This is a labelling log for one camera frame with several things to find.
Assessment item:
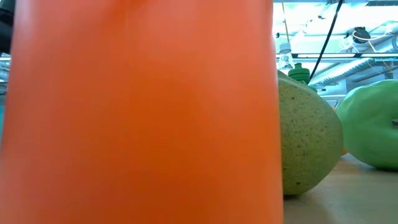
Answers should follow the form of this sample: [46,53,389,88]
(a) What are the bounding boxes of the orange squeeze bottle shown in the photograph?
[0,0,284,224]

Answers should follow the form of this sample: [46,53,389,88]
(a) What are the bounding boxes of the green squeeze bottle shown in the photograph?
[287,62,318,93]

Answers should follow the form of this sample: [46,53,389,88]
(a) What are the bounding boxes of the green pear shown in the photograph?
[277,70,345,196]

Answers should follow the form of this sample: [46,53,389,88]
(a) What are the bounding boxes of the green apple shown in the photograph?
[335,79,398,171]

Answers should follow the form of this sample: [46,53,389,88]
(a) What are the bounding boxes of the clear water bottle white cap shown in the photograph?
[277,42,295,72]

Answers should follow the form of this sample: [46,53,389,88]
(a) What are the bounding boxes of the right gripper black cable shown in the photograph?
[307,0,345,84]

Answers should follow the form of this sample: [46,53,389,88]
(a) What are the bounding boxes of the black cord reel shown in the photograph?
[352,26,371,44]

